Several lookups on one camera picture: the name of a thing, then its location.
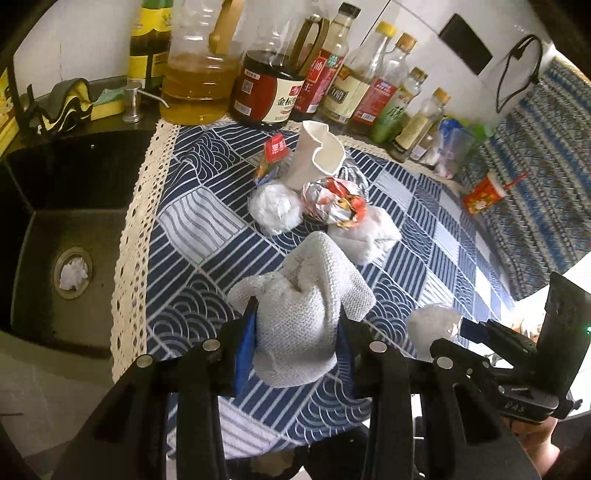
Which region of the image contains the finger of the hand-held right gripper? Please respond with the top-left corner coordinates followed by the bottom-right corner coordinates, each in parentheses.
top-left (429, 339), bottom-right (509, 393)
top-left (459, 318), bottom-right (543, 358)

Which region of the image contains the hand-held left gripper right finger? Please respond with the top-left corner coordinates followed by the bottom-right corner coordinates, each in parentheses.
top-left (339, 309), bottom-right (543, 480)

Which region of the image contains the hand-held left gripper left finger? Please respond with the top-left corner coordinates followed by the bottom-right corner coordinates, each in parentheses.
top-left (53, 295), bottom-right (259, 480)

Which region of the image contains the plastic-wrapped white tissue ball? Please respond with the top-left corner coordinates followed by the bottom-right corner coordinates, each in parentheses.
top-left (406, 304), bottom-right (464, 360)

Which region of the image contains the white knit cloth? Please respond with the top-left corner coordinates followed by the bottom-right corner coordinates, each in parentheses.
top-left (228, 231), bottom-right (376, 388)

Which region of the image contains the white soft cloth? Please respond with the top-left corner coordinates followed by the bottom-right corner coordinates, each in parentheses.
top-left (329, 207), bottom-right (403, 266)

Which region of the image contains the silver foil snack wrapper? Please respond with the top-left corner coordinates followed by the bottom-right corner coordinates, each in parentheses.
top-left (301, 175), bottom-right (370, 230)

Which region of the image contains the clear plastic cup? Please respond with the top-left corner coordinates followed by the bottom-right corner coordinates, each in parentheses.
top-left (339, 164), bottom-right (372, 195)

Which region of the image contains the person's right hand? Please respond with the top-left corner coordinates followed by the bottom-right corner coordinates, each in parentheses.
top-left (508, 415), bottom-right (561, 480)

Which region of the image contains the blue patterned tablecloth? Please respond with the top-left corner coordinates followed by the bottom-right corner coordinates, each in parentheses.
top-left (111, 117), bottom-right (518, 462)

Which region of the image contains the large white tissue ball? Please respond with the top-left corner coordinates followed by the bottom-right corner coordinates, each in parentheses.
top-left (248, 181), bottom-right (303, 237)

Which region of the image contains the red snack packet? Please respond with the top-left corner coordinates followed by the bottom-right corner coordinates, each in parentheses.
top-left (463, 172), bottom-right (527, 217)

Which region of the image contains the woven patterned cloth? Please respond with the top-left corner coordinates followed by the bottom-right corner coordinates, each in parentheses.
top-left (455, 58), bottom-right (591, 301)

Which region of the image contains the small white tissue wad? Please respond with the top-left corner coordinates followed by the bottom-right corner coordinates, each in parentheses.
top-left (59, 258), bottom-right (89, 291)

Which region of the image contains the red label clear packet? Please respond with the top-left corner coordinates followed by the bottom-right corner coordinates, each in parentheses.
top-left (253, 134), bottom-right (291, 185)

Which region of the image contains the crushed white paper cup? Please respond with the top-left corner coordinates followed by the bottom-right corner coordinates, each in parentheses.
top-left (283, 120), bottom-right (346, 192)

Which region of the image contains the clear plastic bag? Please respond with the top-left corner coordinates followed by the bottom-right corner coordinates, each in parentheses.
top-left (420, 117), bottom-right (490, 178)

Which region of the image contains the cream label bottle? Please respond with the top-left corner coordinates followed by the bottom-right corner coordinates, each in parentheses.
top-left (387, 87), bottom-right (452, 162)

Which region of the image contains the black sink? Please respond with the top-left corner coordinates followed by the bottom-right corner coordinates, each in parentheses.
top-left (0, 129), bottom-right (155, 361)

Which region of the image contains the dark soy sauce jug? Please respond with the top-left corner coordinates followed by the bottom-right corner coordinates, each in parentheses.
top-left (229, 14), bottom-right (331, 129)

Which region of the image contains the metal soap dispenser pump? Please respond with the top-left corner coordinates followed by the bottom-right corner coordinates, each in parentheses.
top-left (122, 78), bottom-right (171, 124)

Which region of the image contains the cork cap red label bottle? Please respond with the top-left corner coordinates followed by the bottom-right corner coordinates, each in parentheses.
top-left (348, 32), bottom-right (417, 137)

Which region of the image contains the yellow green sponge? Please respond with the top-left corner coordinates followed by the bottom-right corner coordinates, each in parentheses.
top-left (91, 88), bottom-right (126, 120)

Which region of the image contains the yellow cap white label bottle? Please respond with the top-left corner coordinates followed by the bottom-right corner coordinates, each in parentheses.
top-left (321, 21), bottom-right (398, 125)

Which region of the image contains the large cooking oil jug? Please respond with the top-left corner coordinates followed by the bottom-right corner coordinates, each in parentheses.
top-left (159, 0), bottom-right (245, 126)

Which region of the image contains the black cap red label bottle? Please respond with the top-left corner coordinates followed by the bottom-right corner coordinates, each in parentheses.
top-left (293, 2), bottom-right (362, 116)

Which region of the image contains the grey yellow rag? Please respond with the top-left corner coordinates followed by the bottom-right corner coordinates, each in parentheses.
top-left (21, 78), bottom-right (95, 137)

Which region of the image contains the dark green bottle yellow label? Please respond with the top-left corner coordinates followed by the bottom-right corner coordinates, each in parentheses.
top-left (127, 0), bottom-right (174, 93)

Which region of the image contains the yellow printed packet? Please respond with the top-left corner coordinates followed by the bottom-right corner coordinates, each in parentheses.
top-left (0, 65), bottom-right (21, 148)

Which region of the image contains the black cable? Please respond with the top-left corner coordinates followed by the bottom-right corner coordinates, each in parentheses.
top-left (496, 34), bottom-right (544, 114)

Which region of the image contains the black wall socket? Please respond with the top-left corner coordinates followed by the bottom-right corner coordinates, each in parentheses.
top-left (438, 13), bottom-right (494, 75)

